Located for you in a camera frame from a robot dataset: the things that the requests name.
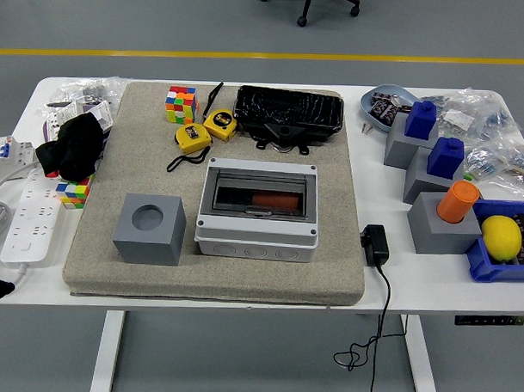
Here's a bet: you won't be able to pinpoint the smoky transparent box lid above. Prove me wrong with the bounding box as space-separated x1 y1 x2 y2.
212 168 310 218

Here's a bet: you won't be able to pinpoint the grey electrical enclosure box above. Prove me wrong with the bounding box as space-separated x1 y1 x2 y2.
193 156 323 264

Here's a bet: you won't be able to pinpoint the orange cylindrical battery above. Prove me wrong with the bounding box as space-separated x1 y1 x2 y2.
251 192 300 210
436 179 482 225

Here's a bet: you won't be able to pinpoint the white circuit breaker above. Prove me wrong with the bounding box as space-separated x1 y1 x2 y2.
0 134 38 183

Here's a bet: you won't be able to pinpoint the black cloth glove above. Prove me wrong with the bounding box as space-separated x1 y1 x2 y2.
34 112 106 183

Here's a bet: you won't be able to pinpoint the white power strip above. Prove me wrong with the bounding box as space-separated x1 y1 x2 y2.
0 165 65 293

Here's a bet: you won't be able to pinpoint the clear bag small parts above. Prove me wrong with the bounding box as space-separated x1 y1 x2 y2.
53 75 129 111

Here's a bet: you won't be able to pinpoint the colourful puzzle cube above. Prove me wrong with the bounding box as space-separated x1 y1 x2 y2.
54 174 96 211
163 85 200 126

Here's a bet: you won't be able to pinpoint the white packaging boxes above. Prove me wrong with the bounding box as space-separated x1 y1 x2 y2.
42 97 115 145

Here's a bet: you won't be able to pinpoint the yellow tape measure square label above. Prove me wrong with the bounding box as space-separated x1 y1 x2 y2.
166 121 213 175

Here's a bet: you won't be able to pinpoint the grey cube holder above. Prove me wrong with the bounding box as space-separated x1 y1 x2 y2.
404 191 484 257
402 145 467 207
383 112 441 171
111 193 188 267

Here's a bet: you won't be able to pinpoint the yellow tape measure round label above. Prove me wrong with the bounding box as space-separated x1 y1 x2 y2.
202 81 240 142

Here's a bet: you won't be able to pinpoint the white table leg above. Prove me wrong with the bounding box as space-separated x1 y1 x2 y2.
399 315 442 392
89 309 126 392

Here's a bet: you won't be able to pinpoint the grey-brown cushion mat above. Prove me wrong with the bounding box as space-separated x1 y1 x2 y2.
61 78 373 307

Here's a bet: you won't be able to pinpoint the black plastic tray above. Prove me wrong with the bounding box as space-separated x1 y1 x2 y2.
232 84 346 144

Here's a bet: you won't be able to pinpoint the black office chair base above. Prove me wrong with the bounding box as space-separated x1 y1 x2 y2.
256 0 362 29

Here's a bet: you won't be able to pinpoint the pale blue dish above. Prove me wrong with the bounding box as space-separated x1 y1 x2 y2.
359 83 420 134

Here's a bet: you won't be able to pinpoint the dark snack packet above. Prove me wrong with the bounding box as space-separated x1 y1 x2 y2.
370 90 404 108
369 100 403 127

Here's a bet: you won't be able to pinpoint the blue bottle-shaped block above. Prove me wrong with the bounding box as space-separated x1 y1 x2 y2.
425 136 466 181
404 100 440 141

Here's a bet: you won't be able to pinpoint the clear plastic bag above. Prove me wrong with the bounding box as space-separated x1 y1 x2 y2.
419 85 482 113

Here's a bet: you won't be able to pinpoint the clear bag white connectors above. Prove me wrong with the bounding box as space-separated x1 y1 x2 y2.
435 102 479 139

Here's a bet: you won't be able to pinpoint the clear bag blue components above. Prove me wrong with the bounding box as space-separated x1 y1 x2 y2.
472 94 524 149
462 142 524 199

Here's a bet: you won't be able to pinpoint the blue plastic bin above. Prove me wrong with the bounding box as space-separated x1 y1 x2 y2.
464 198 524 285

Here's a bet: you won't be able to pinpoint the yellow lemon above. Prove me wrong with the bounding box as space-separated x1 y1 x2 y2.
479 214 524 264

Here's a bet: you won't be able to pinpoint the black table control panel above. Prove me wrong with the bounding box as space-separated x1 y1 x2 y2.
453 313 524 329

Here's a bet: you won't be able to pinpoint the black triangular bracket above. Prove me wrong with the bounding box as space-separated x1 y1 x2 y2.
245 120 311 156

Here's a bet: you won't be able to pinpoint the black power adapter with cord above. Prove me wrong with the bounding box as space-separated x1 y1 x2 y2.
332 223 413 392

